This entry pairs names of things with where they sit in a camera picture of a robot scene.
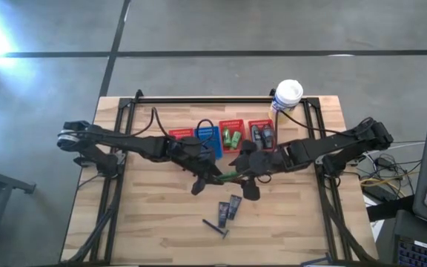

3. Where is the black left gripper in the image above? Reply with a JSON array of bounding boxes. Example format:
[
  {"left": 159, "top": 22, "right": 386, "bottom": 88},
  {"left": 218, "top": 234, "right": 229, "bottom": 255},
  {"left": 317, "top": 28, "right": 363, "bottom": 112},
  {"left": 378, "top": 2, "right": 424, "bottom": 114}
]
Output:
[{"left": 168, "top": 136, "right": 225, "bottom": 185}]

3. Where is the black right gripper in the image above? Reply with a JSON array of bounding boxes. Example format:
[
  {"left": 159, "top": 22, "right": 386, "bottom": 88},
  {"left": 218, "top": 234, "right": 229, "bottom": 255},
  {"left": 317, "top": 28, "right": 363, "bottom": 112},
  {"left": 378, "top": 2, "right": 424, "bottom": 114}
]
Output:
[{"left": 230, "top": 139, "right": 287, "bottom": 177}]

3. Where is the green travel bottle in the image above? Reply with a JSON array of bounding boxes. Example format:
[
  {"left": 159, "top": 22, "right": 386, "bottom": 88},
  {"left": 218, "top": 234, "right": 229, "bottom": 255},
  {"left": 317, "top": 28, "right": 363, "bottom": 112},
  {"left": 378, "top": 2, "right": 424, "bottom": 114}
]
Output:
[
  {"left": 222, "top": 127, "right": 233, "bottom": 148},
  {"left": 230, "top": 130, "right": 243, "bottom": 151},
  {"left": 216, "top": 171, "right": 241, "bottom": 183}
]

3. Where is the red plastic basket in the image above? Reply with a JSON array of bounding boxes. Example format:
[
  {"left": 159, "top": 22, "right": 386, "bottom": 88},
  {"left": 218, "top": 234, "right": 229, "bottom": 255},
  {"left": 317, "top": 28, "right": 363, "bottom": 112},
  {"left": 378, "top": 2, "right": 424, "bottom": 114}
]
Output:
[
  {"left": 219, "top": 118, "right": 251, "bottom": 154},
  {"left": 168, "top": 128, "right": 196, "bottom": 141},
  {"left": 248, "top": 118, "right": 279, "bottom": 153}
]

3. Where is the blue plastic basket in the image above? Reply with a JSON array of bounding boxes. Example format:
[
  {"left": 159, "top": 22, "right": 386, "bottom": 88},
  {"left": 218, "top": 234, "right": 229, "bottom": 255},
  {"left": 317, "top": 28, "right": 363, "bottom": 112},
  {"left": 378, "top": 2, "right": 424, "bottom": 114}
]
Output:
[{"left": 193, "top": 125, "right": 225, "bottom": 160}]

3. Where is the Lysol wipes canister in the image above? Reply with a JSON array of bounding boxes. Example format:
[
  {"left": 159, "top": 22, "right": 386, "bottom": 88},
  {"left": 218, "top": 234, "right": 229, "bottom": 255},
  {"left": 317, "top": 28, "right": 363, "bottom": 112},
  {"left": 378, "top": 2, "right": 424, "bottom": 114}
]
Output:
[{"left": 268, "top": 79, "right": 305, "bottom": 125}]

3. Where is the backlit computer keyboard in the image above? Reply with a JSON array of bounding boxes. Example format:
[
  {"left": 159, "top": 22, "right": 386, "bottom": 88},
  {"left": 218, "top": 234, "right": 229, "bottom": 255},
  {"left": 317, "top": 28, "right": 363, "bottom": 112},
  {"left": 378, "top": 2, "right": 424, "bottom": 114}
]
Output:
[{"left": 391, "top": 237, "right": 427, "bottom": 267}]

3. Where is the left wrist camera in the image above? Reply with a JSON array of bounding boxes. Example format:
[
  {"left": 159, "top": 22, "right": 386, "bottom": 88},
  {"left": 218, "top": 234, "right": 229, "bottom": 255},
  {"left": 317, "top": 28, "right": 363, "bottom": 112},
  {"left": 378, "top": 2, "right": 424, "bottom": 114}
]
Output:
[{"left": 190, "top": 177, "right": 208, "bottom": 197}]

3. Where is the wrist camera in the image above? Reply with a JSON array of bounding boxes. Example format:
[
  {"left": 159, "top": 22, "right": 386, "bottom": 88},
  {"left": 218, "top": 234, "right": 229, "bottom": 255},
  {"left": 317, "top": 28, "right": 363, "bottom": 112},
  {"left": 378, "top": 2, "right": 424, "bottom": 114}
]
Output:
[
  {"left": 240, "top": 179, "right": 262, "bottom": 202},
  {"left": 190, "top": 177, "right": 208, "bottom": 197}
]

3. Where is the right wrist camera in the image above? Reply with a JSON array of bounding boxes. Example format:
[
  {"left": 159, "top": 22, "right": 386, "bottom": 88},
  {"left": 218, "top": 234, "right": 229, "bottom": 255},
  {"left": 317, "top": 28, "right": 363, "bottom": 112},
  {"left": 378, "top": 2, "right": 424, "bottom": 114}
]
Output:
[{"left": 240, "top": 179, "right": 262, "bottom": 202}]

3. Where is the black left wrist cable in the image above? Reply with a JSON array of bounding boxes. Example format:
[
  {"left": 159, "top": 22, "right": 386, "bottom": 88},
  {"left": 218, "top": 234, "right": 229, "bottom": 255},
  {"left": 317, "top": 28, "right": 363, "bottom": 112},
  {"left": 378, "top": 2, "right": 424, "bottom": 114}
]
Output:
[{"left": 196, "top": 118, "right": 215, "bottom": 145}]

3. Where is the black aluminium rig frame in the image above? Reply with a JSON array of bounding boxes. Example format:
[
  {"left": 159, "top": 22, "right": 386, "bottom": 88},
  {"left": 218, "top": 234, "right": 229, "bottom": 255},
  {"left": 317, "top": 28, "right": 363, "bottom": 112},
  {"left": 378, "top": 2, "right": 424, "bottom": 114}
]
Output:
[{"left": 60, "top": 88, "right": 380, "bottom": 265}]

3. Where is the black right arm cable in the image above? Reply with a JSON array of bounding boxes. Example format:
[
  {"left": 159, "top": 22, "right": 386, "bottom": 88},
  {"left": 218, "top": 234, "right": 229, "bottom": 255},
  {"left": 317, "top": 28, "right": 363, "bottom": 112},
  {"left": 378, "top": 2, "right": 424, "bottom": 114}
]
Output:
[{"left": 274, "top": 110, "right": 376, "bottom": 149}]

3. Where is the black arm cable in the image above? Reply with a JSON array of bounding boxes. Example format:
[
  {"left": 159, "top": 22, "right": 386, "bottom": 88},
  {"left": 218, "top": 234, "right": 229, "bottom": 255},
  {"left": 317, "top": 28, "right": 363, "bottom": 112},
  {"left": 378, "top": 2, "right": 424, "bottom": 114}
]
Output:
[
  {"left": 274, "top": 110, "right": 376, "bottom": 149},
  {"left": 130, "top": 106, "right": 173, "bottom": 139}
]

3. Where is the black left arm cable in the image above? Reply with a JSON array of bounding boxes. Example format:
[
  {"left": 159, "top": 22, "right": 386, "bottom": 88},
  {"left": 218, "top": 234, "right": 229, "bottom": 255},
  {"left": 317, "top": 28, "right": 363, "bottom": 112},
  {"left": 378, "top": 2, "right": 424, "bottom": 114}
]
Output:
[{"left": 130, "top": 106, "right": 173, "bottom": 139}]

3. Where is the yellow cable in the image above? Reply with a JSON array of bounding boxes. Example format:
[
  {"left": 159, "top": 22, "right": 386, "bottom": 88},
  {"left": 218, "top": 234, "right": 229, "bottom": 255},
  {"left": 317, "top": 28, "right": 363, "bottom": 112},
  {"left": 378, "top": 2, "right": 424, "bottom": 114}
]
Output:
[{"left": 360, "top": 172, "right": 420, "bottom": 186}]

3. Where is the black flat strap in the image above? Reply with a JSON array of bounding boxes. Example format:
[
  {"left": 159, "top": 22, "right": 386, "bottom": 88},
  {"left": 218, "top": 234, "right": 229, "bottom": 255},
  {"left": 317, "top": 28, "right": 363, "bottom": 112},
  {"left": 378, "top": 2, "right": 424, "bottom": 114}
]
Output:
[{"left": 365, "top": 195, "right": 415, "bottom": 223}]

